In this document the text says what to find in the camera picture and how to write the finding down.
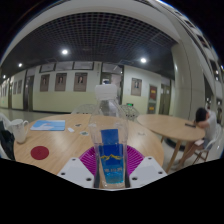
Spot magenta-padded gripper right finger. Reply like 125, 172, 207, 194
124, 145, 168, 189

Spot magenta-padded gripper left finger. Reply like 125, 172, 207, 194
57, 145, 100, 189

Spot clear blue-labelled water bottle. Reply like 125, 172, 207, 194
88, 83, 129, 190

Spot flat round red coaster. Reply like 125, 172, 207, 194
30, 145, 50, 161

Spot round wooden table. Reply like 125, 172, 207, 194
137, 114, 206, 173

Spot light blue paper booklet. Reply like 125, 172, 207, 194
29, 119, 67, 132

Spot white lattice plastic chair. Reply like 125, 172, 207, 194
70, 103, 98, 115
120, 103, 140, 122
0, 113, 14, 161

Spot white chair with wooden legs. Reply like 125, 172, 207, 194
193, 123, 224, 164

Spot white ceramic mug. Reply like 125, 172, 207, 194
10, 118, 30, 144

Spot black bag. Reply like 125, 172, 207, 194
0, 120, 16, 161

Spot person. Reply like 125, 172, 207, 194
174, 107, 221, 171

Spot round ceiling lights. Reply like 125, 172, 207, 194
1, 48, 148, 79

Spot framed wall portraits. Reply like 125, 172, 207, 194
6, 72, 143, 98

